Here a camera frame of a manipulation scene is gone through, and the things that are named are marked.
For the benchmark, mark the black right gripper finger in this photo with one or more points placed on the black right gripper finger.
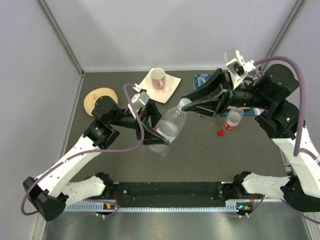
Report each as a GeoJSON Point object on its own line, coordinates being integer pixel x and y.
{"type": "Point", "coordinates": [216, 88]}
{"type": "Point", "coordinates": [209, 105]}

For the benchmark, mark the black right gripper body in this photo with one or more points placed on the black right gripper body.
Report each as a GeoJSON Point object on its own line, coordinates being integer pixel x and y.
{"type": "Point", "coordinates": [243, 96]}

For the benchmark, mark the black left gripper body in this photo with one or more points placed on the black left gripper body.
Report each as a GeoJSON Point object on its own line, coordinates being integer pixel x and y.
{"type": "Point", "coordinates": [146, 112]}

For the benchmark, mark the clear bottle with red label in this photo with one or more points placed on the clear bottle with red label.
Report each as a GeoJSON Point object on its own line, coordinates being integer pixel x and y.
{"type": "Point", "coordinates": [233, 118]}

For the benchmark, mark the clear bottle with white cap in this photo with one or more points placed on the clear bottle with white cap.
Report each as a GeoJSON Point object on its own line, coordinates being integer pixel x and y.
{"type": "Point", "coordinates": [173, 121]}

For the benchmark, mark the red bottle cap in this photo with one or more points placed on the red bottle cap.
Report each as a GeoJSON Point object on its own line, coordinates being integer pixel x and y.
{"type": "Point", "coordinates": [220, 133]}

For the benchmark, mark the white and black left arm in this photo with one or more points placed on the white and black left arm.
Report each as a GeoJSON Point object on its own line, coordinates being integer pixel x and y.
{"type": "Point", "coordinates": [51, 192]}

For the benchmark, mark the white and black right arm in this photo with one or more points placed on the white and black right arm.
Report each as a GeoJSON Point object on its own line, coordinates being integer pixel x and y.
{"type": "Point", "coordinates": [279, 120]}

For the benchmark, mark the clear bottle with blue cap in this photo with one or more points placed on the clear bottle with blue cap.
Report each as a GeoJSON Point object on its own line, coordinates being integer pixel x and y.
{"type": "Point", "coordinates": [160, 149]}

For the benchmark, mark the blue patterned placemat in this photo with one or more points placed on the blue patterned placemat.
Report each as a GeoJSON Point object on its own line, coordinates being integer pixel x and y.
{"type": "Point", "coordinates": [200, 79]}

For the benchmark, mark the white square plate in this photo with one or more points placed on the white square plate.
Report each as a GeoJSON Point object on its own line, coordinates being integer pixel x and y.
{"type": "Point", "coordinates": [161, 96]}

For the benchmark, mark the pink ceramic mug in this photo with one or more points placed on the pink ceramic mug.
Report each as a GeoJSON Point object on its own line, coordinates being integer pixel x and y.
{"type": "Point", "coordinates": [158, 76]}

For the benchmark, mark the beige oval painted plate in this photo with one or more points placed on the beige oval painted plate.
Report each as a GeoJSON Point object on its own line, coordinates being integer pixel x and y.
{"type": "Point", "coordinates": [91, 98]}

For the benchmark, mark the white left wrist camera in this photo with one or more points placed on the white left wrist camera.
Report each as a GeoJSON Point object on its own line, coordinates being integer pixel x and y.
{"type": "Point", "coordinates": [140, 99]}

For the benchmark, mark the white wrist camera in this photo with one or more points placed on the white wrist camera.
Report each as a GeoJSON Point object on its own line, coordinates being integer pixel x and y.
{"type": "Point", "coordinates": [140, 99]}
{"type": "Point", "coordinates": [237, 66]}

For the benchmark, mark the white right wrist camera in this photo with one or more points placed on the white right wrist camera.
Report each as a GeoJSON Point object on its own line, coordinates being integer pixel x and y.
{"type": "Point", "coordinates": [237, 66]}

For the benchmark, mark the metal frame post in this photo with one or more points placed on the metal frame post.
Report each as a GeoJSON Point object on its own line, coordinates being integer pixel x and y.
{"type": "Point", "coordinates": [60, 35]}
{"type": "Point", "coordinates": [281, 44]}

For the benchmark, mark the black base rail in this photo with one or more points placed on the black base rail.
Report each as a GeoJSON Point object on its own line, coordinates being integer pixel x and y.
{"type": "Point", "coordinates": [176, 194]}

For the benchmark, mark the grey slotted cable duct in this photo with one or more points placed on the grey slotted cable duct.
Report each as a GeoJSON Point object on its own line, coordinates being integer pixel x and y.
{"type": "Point", "coordinates": [109, 206]}

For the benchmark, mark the left metal frame post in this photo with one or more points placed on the left metal frame post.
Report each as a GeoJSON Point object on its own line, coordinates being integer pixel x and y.
{"type": "Point", "coordinates": [60, 35]}

